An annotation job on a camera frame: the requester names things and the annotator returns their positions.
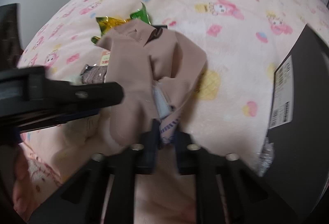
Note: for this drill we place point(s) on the brown snack packet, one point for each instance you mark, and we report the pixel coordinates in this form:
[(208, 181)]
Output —
[(92, 74)]

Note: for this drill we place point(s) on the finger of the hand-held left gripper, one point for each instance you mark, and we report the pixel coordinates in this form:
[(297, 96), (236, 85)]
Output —
[(64, 117), (84, 94)]

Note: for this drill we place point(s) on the black cardboard box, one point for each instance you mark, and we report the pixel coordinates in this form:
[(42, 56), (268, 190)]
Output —
[(308, 110)]

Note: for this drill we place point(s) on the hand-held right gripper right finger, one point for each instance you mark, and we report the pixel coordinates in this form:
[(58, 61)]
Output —
[(185, 157)]

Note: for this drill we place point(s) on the yellow snack packet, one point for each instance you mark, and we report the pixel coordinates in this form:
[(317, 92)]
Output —
[(109, 23)]

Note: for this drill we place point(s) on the green snack packet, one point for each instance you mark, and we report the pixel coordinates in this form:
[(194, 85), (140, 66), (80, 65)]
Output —
[(138, 14)]

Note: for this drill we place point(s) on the beige garment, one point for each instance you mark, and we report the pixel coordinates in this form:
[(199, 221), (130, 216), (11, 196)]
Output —
[(128, 64)]

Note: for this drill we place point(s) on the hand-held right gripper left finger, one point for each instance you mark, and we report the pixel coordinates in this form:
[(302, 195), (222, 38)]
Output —
[(150, 152)]

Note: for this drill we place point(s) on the pink printed blanket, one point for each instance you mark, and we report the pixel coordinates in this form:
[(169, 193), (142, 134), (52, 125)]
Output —
[(231, 46)]

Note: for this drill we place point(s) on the black rectangular buckle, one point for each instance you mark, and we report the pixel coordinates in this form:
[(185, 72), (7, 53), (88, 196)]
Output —
[(160, 27)]

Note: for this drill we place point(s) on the person's left hand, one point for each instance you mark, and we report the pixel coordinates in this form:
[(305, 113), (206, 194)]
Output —
[(23, 188)]

